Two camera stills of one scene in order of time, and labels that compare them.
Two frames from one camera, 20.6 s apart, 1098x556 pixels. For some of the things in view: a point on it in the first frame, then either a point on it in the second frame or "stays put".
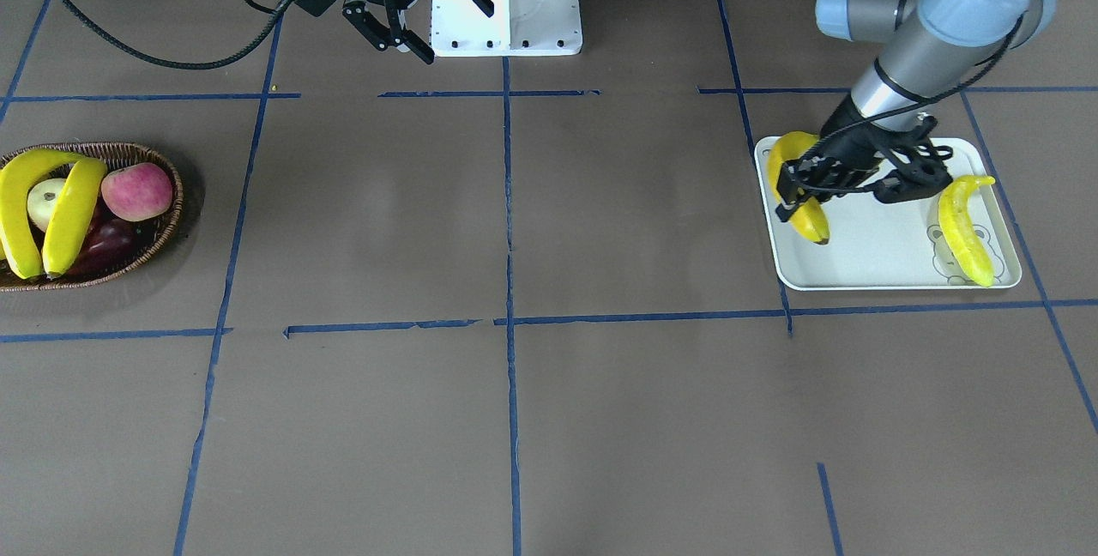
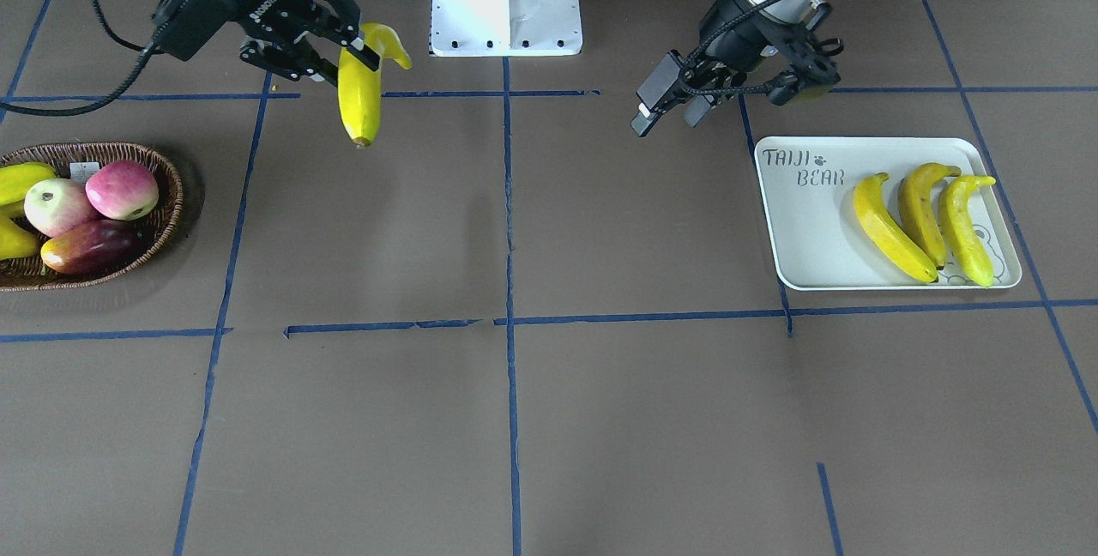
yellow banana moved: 954,207 stays put
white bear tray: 874,245 stays put
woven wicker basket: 155,232 stays put
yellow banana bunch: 784,147 to 914,196
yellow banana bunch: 17,176 to 359,85
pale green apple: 42,199 stays put
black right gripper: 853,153 to 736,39
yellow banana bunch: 81,191 to 900,244
